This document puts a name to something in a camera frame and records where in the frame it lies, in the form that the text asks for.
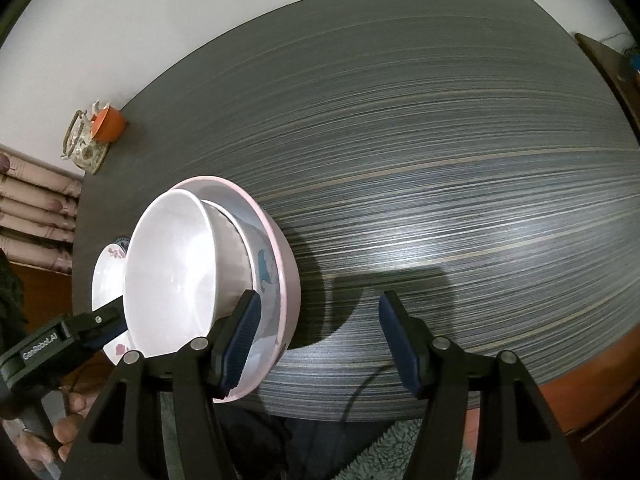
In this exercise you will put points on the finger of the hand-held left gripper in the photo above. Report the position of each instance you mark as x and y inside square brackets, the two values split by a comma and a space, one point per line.
[102, 325]

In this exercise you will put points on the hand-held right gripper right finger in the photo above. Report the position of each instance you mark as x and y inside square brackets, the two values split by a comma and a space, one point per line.
[400, 345]

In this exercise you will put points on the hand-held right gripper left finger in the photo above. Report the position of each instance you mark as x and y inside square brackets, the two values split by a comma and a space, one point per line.
[242, 345]

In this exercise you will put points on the white plate with pink roses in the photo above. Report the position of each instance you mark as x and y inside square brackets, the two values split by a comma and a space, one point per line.
[107, 285]

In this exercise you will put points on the large pink bowl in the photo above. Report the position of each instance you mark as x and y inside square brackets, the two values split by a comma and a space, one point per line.
[287, 290]

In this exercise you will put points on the large blue floral plate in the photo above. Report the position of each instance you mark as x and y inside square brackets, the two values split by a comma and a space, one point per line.
[122, 242]

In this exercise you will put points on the white bowl with blue base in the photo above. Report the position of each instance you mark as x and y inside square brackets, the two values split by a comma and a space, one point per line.
[255, 260]

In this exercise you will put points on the white bowl with pink base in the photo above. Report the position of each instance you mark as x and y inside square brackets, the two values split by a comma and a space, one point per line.
[170, 270]

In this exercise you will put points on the person's left hand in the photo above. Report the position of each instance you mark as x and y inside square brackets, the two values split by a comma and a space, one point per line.
[75, 407]

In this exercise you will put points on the brown wooden furniture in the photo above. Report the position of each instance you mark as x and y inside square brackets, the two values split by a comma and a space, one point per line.
[45, 295]

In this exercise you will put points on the person's dark trousers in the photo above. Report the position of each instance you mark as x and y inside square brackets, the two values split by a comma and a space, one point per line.
[260, 440]

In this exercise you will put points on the green fuzzy cloth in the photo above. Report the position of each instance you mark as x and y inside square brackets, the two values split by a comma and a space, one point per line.
[400, 450]

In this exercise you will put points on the patterned beige curtain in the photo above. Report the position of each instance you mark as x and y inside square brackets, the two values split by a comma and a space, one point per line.
[35, 210]

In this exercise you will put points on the floral ceramic teapot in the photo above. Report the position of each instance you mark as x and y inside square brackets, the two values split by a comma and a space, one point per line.
[82, 150]

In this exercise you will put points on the orange lidded cup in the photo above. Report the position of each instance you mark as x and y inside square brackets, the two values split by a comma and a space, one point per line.
[110, 125]

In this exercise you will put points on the brown wooden side cabinet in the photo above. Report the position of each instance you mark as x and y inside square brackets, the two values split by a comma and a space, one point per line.
[610, 70]

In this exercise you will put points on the blue packages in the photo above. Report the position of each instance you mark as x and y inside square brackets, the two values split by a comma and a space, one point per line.
[635, 62]

